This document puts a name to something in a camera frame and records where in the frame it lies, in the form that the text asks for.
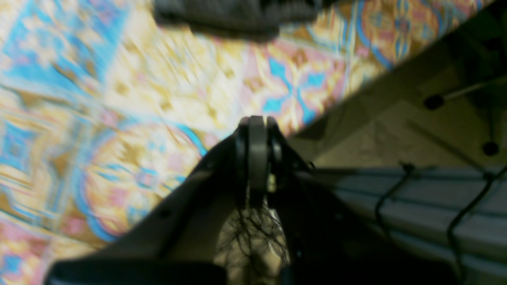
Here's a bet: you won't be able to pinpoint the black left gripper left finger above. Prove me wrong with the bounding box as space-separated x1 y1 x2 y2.
44 117 261 285

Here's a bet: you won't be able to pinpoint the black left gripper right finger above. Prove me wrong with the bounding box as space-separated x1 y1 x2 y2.
253 117 458 285

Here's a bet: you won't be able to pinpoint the grey t-shirt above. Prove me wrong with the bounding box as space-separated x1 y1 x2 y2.
152 0 333 42

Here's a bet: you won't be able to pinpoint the patterned tablecloth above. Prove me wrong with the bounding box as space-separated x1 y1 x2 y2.
1 0 491 285

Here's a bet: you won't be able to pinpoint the tangled black cables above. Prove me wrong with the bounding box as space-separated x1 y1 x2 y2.
216 198 290 274

